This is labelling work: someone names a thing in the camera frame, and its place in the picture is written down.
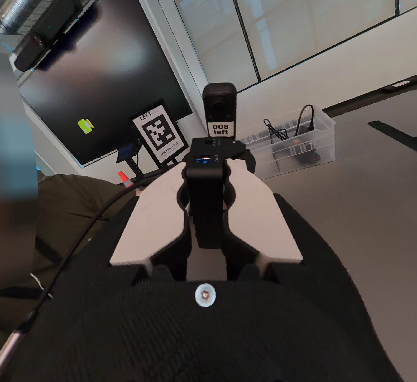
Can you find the small black box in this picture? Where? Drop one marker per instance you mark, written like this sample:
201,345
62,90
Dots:
306,157

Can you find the small blue screen device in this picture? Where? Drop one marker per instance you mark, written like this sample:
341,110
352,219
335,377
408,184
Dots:
127,152

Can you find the clear plastic bin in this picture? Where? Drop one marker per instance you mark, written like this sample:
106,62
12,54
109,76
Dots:
322,147

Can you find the frosted glass window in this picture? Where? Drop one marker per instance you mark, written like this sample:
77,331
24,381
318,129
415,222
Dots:
293,13

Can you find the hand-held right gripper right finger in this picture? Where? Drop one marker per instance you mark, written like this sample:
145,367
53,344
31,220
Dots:
264,222

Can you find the black wall monitor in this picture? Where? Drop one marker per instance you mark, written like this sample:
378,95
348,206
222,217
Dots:
97,79

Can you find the black usb hub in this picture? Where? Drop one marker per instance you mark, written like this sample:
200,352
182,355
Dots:
205,199

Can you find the black webcam bar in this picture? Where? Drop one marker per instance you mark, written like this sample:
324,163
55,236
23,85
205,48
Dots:
49,30

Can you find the black perforated stand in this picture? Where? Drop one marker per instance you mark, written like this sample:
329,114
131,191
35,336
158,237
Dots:
135,168

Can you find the framed fiducial tag sign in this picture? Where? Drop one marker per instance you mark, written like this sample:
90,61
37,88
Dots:
159,131

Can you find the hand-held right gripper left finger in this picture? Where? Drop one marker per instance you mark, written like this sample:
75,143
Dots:
153,219

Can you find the orange cone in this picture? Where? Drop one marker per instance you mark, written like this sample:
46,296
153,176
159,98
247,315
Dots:
125,180

